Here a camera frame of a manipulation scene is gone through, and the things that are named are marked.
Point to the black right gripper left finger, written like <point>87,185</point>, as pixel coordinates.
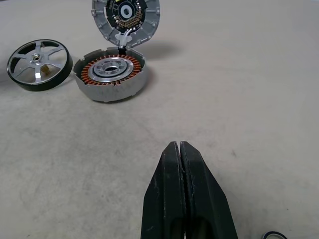
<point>164,199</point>

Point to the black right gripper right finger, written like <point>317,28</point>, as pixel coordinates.
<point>207,199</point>

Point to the grey motor housing copper windings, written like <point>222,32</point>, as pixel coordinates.
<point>112,93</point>

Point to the grey motor cover circuit board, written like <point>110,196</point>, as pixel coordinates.
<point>149,25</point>

